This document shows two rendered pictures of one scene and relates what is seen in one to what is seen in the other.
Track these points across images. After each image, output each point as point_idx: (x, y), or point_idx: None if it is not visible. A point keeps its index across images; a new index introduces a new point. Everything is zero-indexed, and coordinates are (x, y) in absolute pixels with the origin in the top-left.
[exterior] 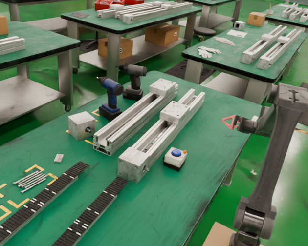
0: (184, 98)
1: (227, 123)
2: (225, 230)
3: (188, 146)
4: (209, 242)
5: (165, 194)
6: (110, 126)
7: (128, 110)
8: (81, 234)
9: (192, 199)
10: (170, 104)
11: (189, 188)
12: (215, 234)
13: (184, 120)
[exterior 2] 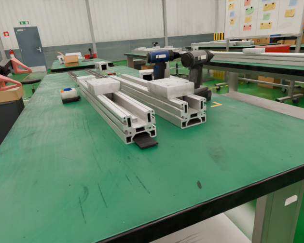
0: (129, 99)
1: (23, 70)
2: (8, 90)
3: (72, 109)
4: (16, 87)
5: (58, 95)
6: (126, 76)
7: (140, 79)
8: (75, 80)
9: (39, 100)
10: (113, 80)
11: (45, 101)
12: (14, 88)
13: (94, 99)
